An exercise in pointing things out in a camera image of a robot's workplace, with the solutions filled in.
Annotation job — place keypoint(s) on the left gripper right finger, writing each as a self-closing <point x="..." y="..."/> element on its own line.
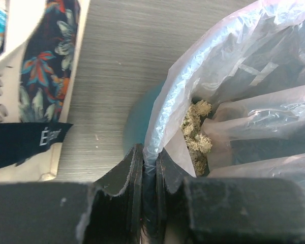
<point x="226" y="210"/>

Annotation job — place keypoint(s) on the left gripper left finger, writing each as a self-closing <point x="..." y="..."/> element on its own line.
<point x="105" y="211"/>

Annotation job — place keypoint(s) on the teal trash bin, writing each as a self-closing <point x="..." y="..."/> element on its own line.
<point x="138" y="118"/>

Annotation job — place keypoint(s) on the translucent plastic bin liner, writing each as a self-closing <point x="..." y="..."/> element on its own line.
<point x="256" y="50"/>

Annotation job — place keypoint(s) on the litter clumps in bin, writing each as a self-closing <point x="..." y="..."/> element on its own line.
<point x="198" y="144"/>

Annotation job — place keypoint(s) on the beige canvas tote bag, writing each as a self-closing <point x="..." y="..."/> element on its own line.
<point x="40" y="44"/>

